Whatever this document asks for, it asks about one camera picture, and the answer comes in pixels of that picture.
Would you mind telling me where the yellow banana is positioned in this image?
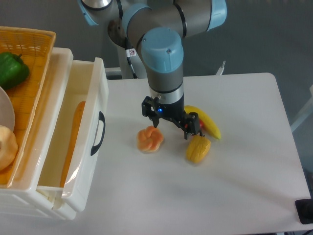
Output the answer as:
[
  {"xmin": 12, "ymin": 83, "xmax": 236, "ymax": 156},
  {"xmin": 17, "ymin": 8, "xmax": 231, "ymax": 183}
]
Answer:
[{"xmin": 184, "ymin": 105, "xmax": 221, "ymax": 140}]

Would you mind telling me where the white plug behind table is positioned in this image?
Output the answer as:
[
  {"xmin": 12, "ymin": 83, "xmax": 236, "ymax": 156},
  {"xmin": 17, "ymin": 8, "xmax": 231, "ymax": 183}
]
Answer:
[{"xmin": 215, "ymin": 60, "xmax": 226, "ymax": 75}]

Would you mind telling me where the white plastic drawer cabinet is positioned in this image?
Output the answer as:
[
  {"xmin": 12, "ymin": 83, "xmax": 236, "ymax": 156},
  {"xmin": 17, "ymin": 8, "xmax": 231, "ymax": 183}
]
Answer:
[{"xmin": 0, "ymin": 47, "xmax": 109, "ymax": 220}]

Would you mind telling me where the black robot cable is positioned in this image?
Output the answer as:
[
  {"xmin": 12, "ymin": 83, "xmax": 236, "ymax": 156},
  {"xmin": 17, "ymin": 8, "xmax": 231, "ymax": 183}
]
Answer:
[{"xmin": 124, "ymin": 36, "xmax": 139, "ymax": 79}]

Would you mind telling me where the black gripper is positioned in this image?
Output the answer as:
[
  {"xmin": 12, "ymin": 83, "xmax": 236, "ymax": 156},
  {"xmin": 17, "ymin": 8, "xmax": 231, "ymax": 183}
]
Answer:
[{"xmin": 141, "ymin": 96, "xmax": 203, "ymax": 140}]

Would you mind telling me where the white plate in basket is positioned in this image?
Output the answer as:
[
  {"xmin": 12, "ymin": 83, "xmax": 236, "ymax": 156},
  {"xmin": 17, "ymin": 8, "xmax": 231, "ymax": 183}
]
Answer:
[{"xmin": 0, "ymin": 88, "xmax": 15, "ymax": 131}]

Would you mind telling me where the black drawer handle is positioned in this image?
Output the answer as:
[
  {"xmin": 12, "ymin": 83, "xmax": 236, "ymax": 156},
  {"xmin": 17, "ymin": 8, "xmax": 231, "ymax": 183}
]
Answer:
[{"xmin": 90, "ymin": 111, "xmax": 106, "ymax": 156}]

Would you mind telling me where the white top drawer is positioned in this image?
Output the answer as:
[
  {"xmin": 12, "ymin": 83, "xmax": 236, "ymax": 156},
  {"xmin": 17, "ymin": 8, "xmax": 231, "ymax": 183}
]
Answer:
[{"xmin": 37, "ymin": 58, "xmax": 109, "ymax": 219}]

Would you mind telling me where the white frame at right edge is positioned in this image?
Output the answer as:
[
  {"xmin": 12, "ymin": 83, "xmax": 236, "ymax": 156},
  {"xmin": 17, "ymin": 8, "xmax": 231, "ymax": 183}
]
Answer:
[{"xmin": 290, "ymin": 86, "xmax": 313, "ymax": 133}]

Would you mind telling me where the long baguette bread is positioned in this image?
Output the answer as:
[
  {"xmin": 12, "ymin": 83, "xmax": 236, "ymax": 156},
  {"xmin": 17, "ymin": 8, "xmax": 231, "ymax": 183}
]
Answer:
[{"xmin": 60, "ymin": 101, "xmax": 86, "ymax": 188}]

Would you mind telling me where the beige bun in basket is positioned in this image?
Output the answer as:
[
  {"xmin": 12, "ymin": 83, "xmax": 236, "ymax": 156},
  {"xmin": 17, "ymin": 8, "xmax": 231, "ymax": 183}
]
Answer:
[{"xmin": 0, "ymin": 126, "xmax": 18, "ymax": 170}]

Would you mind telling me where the round knotted bread roll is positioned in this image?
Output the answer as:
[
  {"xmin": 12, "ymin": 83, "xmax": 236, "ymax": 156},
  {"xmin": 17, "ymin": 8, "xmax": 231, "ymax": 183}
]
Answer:
[{"xmin": 136, "ymin": 126, "xmax": 164, "ymax": 152}]

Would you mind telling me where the green bell pepper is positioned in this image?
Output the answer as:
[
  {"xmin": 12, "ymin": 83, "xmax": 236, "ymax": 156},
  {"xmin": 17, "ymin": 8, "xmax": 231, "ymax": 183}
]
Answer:
[{"xmin": 0, "ymin": 52, "xmax": 30, "ymax": 90}]

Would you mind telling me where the black device at table edge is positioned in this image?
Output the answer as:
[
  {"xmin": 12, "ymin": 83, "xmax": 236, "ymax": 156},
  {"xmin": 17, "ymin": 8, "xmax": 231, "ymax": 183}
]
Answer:
[{"xmin": 295, "ymin": 199, "xmax": 313, "ymax": 224}]

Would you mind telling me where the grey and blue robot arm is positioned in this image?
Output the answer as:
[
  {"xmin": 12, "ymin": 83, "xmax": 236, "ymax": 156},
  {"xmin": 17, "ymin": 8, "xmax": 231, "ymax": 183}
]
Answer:
[{"xmin": 78, "ymin": 0, "xmax": 227, "ymax": 139}]

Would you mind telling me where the orange wicker basket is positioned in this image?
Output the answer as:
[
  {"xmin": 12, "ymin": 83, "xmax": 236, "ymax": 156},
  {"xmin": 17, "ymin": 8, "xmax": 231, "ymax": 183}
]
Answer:
[{"xmin": 0, "ymin": 26, "xmax": 56, "ymax": 188}]

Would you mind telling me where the yellow starfruit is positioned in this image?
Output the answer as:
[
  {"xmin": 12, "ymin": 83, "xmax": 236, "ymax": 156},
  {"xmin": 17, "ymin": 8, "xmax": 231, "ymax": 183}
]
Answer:
[{"xmin": 186, "ymin": 135, "xmax": 211, "ymax": 164}]

